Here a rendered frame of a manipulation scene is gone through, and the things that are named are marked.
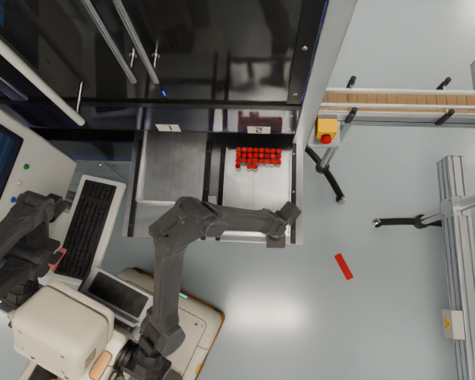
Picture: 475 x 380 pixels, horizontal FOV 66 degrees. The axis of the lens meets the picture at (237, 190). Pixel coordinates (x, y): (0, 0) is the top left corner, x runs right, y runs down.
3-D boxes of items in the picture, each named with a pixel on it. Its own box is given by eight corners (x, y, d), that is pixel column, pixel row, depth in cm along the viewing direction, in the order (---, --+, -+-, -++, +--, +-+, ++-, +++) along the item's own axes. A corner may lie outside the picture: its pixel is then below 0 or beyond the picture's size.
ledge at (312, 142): (307, 115, 153) (307, 114, 152) (338, 116, 153) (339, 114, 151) (307, 147, 150) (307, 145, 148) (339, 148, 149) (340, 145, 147)
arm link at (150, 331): (136, 347, 100) (148, 361, 97) (144, 320, 95) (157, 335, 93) (163, 332, 107) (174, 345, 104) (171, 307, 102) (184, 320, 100)
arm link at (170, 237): (141, 211, 75) (171, 239, 70) (191, 189, 84) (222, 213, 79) (139, 335, 101) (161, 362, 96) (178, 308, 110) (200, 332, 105)
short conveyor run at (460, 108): (305, 127, 154) (311, 110, 139) (305, 94, 158) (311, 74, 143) (474, 132, 150) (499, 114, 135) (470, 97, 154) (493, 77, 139)
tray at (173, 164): (147, 123, 154) (145, 119, 151) (208, 124, 153) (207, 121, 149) (138, 202, 146) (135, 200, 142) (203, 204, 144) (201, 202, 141)
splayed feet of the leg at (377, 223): (371, 216, 227) (378, 212, 214) (454, 219, 224) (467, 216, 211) (372, 229, 225) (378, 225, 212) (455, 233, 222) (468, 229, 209)
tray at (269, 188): (227, 149, 149) (226, 146, 146) (291, 151, 148) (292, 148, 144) (221, 232, 141) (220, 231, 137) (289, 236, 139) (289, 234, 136)
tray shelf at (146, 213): (137, 125, 156) (136, 123, 155) (302, 129, 152) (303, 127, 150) (123, 237, 144) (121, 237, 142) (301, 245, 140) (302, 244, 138)
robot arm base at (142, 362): (118, 368, 100) (156, 390, 98) (124, 348, 96) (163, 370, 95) (136, 346, 107) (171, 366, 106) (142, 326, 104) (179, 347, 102)
